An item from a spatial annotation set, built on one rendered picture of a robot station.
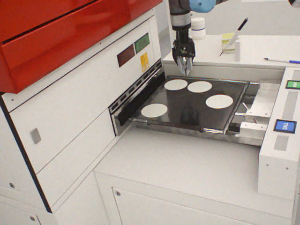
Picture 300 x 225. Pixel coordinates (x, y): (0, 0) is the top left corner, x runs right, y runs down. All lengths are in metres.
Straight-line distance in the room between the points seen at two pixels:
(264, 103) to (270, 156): 0.41
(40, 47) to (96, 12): 0.25
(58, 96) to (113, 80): 0.27
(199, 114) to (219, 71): 0.31
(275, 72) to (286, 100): 0.26
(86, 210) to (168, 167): 0.32
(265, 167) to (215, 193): 0.17
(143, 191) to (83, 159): 0.22
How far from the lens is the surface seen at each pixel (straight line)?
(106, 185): 1.14
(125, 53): 1.21
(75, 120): 1.01
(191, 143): 1.16
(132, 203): 1.13
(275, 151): 0.89
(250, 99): 1.36
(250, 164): 1.06
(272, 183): 0.94
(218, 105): 1.21
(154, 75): 1.41
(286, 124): 0.99
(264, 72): 1.37
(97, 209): 1.21
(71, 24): 0.91
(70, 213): 1.09
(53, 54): 0.85
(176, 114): 1.18
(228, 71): 1.40
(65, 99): 0.97
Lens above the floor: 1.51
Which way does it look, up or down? 30 degrees down
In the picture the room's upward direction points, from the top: 10 degrees counter-clockwise
